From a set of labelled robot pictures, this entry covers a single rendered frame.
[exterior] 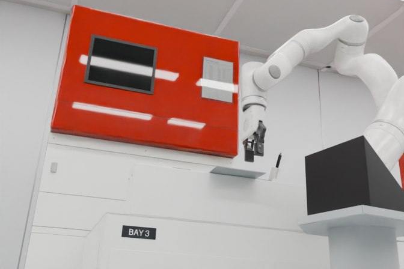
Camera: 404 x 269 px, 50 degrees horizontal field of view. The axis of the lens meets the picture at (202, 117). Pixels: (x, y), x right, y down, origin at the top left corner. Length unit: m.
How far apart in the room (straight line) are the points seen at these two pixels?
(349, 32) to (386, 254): 0.84
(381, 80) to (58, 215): 1.27
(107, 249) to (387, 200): 0.69
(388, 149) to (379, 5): 2.54
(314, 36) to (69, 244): 1.21
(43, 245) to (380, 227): 1.19
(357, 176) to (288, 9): 2.61
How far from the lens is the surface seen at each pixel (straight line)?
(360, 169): 1.12
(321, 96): 4.37
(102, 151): 1.87
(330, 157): 1.20
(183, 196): 1.23
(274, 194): 1.34
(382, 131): 1.29
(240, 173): 1.27
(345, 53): 1.72
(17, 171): 3.37
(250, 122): 1.38
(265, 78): 1.39
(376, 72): 1.57
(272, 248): 1.31
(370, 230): 1.12
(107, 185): 1.84
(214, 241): 1.24
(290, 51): 1.60
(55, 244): 1.79
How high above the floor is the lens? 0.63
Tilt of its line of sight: 22 degrees up
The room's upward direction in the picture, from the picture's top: 3 degrees clockwise
